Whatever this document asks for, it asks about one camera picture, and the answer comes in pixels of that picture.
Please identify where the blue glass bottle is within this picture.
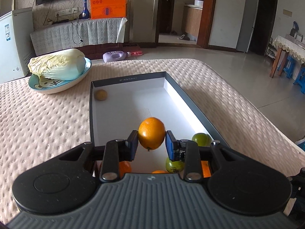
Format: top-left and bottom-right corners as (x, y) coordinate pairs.
(79, 0), (90, 19)

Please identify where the black hanging cable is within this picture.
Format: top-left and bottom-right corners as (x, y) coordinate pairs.
(71, 19), (84, 46)

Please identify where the white chest freezer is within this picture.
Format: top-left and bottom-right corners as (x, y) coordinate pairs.
(0, 7), (36, 83)

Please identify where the pink quilted table cover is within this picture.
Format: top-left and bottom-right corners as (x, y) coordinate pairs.
(1, 59), (304, 223)

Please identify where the green fruit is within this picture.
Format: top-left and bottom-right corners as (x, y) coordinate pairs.
(191, 133), (212, 147)
(165, 157), (185, 173)

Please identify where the large orange mandarin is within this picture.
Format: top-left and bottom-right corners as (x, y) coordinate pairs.
(119, 161), (132, 178)

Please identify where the blue plastic stool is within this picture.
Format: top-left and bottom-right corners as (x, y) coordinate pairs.
(294, 66), (305, 90)
(277, 55), (295, 79)

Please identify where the napa cabbage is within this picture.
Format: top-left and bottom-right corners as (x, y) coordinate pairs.
(28, 49), (86, 81)

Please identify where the red floor scale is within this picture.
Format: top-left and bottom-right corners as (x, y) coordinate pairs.
(123, 43), (143, 56)

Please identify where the wooden side table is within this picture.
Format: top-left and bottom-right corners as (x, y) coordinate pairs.
(269, 35), (304, 78)

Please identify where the wooden kitchen cabinet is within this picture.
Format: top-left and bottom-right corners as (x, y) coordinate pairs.
(181, 5), (203, 38)

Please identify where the orange gift bag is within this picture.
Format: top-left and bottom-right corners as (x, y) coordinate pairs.
(90, 0), (127, 19)

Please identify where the white blue plate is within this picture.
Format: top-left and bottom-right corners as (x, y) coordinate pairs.
(28, 57), (92, 94)

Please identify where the stemmed mandarin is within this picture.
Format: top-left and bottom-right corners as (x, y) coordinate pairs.
(201, 161), (211, 178)

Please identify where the grey white cardboard box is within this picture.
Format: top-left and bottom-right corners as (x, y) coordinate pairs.
(89, 72), (226, 179)

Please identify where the brown longan fruit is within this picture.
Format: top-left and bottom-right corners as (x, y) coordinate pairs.
(94, 90), (108, 101)

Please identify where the silver refrigerator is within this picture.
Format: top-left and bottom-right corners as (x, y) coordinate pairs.
(236, 0), (259, 53)

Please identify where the small orange kumquat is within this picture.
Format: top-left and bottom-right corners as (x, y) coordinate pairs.
(152, 170), (168, 174)
(138, 117), (165, 151)

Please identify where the cloth covered TV cabinet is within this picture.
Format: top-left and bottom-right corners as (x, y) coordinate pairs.
(30, 18), (128, 56)

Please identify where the purple detergent bottle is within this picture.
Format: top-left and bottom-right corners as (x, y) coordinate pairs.
(103, 51), (131, 63)

